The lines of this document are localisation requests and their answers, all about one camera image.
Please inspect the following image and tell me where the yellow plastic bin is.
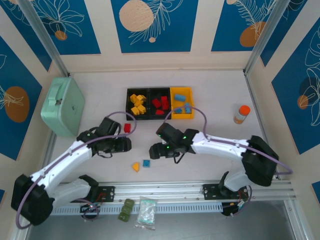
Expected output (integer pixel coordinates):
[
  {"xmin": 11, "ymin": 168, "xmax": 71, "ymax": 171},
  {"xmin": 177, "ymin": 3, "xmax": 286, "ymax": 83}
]
[{"xmin": 169, "ymin": 86, "xmax": 195, "ymax": 121}]

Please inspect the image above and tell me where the black plastic bin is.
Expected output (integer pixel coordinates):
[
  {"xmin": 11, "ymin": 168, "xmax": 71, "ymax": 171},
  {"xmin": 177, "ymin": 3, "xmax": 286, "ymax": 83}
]
[
  {"xmin": 147, "ymin": 87, "xmax": 173, "ymax": 121},
  {"xmin": 124, "ymin": 87, "xmax": 150, "ymax": 121}
]

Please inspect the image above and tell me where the mint green carry case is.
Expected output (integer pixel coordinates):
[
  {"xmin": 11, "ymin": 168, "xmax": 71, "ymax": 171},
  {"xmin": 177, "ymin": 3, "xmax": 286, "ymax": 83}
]
[{"xmin": 40, "ymin": 76, "xmax": 86, "ymax": 138}]

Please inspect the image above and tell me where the base wiring bundle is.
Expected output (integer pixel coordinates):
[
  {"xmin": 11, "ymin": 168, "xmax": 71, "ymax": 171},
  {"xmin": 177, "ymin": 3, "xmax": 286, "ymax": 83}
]
[
  {"xmin": 79, "ymin": 201, "xmax": 101, "ymax": 221},
  {"xmin": 222, "ymin": 199, "xmax": 251, "ymax": 219}
]

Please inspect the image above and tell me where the clear plastic zip bag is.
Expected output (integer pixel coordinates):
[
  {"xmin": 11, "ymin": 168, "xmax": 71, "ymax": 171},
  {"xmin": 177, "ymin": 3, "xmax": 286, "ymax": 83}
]
[{"xmin": 134, "ymin": 196, "xmax": 158, "ymax": 231}]

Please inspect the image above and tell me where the orange capped bottle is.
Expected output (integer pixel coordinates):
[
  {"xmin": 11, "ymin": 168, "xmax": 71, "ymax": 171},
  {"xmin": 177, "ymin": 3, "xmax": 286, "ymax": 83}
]
[{"xmin": 233, "ymin": 104, "xmax": 251, "ymax": 125}]

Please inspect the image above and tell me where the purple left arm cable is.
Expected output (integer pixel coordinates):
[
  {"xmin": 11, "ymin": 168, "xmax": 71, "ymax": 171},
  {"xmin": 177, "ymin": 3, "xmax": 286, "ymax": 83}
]
[{"xmin": 15, "ymin": 111, "xmax": 138, "ymax": 230}]

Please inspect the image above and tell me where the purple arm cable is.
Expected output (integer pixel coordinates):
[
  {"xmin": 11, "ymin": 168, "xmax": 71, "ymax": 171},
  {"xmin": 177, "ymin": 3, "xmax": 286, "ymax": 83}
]
[
  {"xmin": 164, "ymin": 106, "xmax": 294, "ymax": 218},
  {"xmin": 15, "ymin": 111, "xmax": 138, "ymax": 230}
]

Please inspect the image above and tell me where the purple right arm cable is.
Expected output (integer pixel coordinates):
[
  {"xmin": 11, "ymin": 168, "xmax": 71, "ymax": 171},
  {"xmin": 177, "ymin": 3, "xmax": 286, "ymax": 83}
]
[{"xmin": 164, "ymin": 106, "xmax": 294, "ymax": 218}]

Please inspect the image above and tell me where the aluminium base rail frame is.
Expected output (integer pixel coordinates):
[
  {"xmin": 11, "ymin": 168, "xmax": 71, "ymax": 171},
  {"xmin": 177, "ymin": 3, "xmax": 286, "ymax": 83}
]
[{"xmin": 21, "ymin": 179, "xmax": 297, "ymax": 207}]

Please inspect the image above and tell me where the aluminium table side rail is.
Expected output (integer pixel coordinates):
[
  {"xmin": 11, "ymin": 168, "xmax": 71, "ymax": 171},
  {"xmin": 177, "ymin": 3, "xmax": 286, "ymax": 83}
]
[
  {"xmin": 243, "ymin": 72, "xmax": 281, "ymax": 180},
  {"xmin": 44, "ymin": 131, "xmax": 57, "ymax": 171}
]

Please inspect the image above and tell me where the grey slotted cable duct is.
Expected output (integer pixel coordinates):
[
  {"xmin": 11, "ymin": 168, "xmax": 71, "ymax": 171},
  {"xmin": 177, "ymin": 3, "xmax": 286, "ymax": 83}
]
[{"xmin": 32, "ymin": 202, "xmax": 223, "ymax": 216}]

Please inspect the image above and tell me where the blue floral wall panel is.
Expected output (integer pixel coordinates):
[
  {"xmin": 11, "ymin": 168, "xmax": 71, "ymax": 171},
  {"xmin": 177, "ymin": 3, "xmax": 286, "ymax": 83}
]
[
  {"xmin": 31, "ymin": 0, "xmax": 102, "ymax": 56},
  {"xmin": 211, "ymin": 0, "xmax": 278, "ymax": 53},
  {"xmin": 0, "ymin": 36, "xmax": 43, "ymax": 161},
  {"xmin": 259, "ymin": 0, "xmax": 320, "ymax": 68},
  {"xmin": 110, "ymin": 0, "xmax": 200, "ymax": 54},
  {"xmin": 271, "ymin": 23, "xmax": 320, "ymax": 155},
  {"xmin": 0, "ymin": 0, "xmax": 53, "ymax": 73}
]

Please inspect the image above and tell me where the aluminium corner post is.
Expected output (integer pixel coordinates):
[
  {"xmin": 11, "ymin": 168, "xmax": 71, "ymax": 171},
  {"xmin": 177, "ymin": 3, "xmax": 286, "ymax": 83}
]
[
  {"xmin": 18, "ymin": 0, "xmax": 71, "ymax": 77},
  {"xmin": 242, "ymin": 0, "xmax": 289, "ymax": 76}
]

